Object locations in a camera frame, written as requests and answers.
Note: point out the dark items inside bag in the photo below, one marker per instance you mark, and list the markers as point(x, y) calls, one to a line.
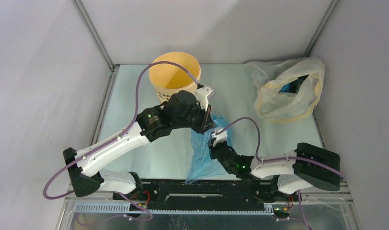
point(294, 86)

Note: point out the yellow cartoon trash bin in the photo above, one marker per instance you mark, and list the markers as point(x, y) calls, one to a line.
point(169, 79)

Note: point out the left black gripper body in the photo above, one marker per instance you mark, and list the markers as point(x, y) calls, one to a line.
point(196, 120)

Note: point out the blue plastic trash bag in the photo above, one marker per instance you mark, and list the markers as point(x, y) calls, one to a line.
point(202, 166)

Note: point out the translucent yellowish plastic bag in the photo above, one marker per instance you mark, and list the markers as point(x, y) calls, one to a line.
point(270, 77)

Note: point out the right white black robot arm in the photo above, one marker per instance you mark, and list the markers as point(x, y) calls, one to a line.
point(305, 167)

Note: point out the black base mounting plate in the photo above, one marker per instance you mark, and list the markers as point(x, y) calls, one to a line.
point(208, 195)

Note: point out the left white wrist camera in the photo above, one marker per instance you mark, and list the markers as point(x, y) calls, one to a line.
point(203, 94)

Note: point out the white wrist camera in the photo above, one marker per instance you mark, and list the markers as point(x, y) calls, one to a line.
point(203, 94)
point(218, 135)

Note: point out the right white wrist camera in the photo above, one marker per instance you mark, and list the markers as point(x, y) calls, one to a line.
point(218, 135)

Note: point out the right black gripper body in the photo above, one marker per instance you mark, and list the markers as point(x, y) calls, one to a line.
point(218, 151)

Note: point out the aluminium frame rail front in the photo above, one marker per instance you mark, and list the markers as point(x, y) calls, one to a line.
point(322, 210)

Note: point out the left aluminium corner post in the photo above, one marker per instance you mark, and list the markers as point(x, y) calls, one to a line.
point(113, 70)

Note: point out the right aluminium corner post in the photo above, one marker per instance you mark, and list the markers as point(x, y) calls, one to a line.
point(331, 9)

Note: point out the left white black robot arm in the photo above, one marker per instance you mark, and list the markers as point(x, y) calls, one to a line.
point(86, 166)

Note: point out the aluminium corner post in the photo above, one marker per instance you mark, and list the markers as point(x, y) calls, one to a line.
point(113, 70)
point(331, 9)

